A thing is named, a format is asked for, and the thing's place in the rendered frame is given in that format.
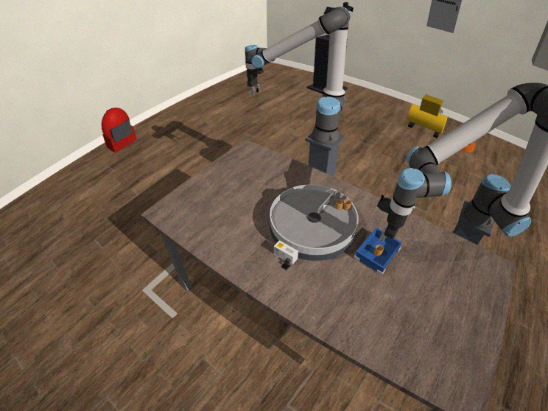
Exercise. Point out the black cabinet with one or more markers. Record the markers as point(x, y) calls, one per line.
point(321, 64)

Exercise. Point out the white control box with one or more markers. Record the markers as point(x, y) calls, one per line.
point(284, 249)

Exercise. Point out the blue crate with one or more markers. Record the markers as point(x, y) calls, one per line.
point(364, 254)

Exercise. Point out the yellow cart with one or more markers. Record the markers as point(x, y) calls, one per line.
point(428, 117)

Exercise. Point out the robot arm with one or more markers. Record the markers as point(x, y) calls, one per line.
point(471, 124)
point(336, 64)

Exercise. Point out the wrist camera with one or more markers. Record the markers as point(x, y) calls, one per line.
point(384, 204)

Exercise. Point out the bronze bushing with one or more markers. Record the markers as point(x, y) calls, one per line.
point(379, 251)
point(339, 205)
point(348, 205)

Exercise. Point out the grey turntable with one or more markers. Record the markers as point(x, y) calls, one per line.
point(299, 231)

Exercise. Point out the wooden table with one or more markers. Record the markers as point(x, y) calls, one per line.
point(385, 321)

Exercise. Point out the grey wall cabinet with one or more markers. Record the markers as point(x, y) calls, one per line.
point(541, 47)

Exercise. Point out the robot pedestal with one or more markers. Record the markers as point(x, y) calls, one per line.
point(319, 156)
point(469, 231)

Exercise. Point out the grey electrical panel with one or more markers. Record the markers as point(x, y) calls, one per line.
point(445, 15)

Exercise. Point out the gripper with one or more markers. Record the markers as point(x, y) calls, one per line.
point(396, 224)
point(253, 77)

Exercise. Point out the red welding helmet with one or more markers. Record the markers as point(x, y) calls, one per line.
point(117, 130)

